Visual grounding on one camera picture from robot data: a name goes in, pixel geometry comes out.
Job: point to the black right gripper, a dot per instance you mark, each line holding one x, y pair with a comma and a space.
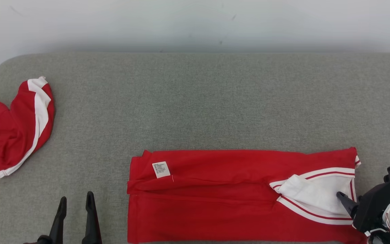
374, 206

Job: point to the red shorts white stripe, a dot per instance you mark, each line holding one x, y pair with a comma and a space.
5, 135

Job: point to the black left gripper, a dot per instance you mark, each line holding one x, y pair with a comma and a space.
41, 240

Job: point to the grey fabric sofa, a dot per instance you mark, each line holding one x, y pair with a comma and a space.
181, 108

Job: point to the red number 23 jersey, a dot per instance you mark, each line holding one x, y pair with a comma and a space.
215, 210

